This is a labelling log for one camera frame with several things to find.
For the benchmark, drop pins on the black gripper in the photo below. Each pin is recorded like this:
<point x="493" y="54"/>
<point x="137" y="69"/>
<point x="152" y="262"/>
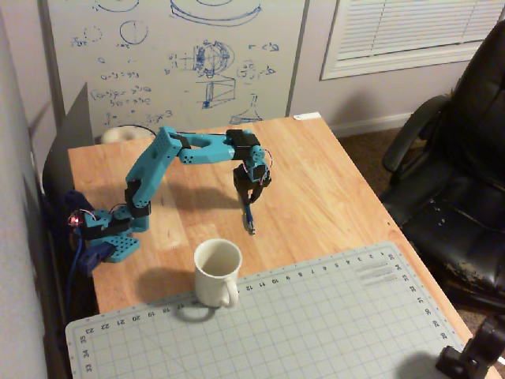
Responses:
<point x="245" y="182"/>

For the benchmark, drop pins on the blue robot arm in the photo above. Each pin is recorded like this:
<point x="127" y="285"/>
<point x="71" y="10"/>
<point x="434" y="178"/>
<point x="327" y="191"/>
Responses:
<point x="149" y="169"/>

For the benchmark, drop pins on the blue pen with black grip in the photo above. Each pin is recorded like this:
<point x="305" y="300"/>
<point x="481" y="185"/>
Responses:
<point x="249" y="220"/>

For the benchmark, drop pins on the white ceramic mug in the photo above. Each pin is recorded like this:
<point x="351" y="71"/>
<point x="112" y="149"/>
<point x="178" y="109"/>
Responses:
<point x="213" y="282"/>

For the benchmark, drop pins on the grey cutting mat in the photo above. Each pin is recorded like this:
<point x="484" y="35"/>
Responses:
<point x="276" y="327"/>

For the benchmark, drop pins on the white round roll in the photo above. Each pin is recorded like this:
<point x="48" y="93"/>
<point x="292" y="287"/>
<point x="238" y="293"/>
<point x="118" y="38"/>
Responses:
<point x="118" y="135"/>

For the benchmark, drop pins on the navy blue table clamp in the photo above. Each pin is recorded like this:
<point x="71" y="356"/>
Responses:
<point x="94" y="257"/>

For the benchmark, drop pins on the whiteboard with blue drawings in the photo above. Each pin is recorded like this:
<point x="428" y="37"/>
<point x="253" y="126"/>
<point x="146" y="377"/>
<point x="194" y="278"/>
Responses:
<point x="169" y="43"/>

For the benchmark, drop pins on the dark grey panel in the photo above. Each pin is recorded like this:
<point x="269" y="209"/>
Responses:
<point x="73" y="130"/>

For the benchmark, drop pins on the black leather office chair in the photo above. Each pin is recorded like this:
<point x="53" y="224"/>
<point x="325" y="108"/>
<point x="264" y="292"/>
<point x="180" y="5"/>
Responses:
<point x="457" y="197"/>

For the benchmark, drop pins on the white window blinds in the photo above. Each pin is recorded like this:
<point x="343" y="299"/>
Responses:
<point x="410" y="31"/>

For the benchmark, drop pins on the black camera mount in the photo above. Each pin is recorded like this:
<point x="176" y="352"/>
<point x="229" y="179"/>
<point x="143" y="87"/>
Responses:
<point x="469" y="355"/>

